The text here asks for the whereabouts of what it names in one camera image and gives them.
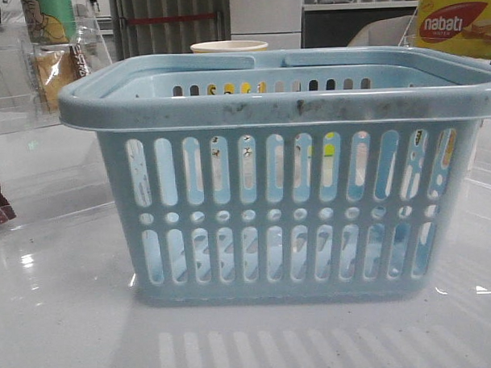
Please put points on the packaged bread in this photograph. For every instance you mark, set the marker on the packaged bread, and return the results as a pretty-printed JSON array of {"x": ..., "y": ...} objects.
[{"x": 56, "y": 66}]

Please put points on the light blue plastic basket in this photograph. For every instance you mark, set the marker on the light blue plastic basket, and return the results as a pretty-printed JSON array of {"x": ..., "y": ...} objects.
[{"x": 295, "y": 175}]

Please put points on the yellow paper cup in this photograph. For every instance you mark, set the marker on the yellow paper cup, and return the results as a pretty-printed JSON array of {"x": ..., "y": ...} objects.
[{"x": 229, "y": 46}]

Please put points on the white cabinet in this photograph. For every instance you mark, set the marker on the white cabinet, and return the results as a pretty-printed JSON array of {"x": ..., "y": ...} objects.
[{"x": 276, "y": 22}]

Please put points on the clear acrylic display shelf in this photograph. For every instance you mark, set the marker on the clear acrylic display shelf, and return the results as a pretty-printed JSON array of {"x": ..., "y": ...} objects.
[{"x": 20, "y": 106}]

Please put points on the green cartoon snack package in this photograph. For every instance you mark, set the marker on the green cartoon snack package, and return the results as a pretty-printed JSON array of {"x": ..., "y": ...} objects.
[{"x": 49, "y": 21}]

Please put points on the yellow nabati wafer box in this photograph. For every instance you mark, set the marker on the yellow nabati wafer box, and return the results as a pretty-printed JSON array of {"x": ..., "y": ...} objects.
[{"x": 458, "y": 27}]

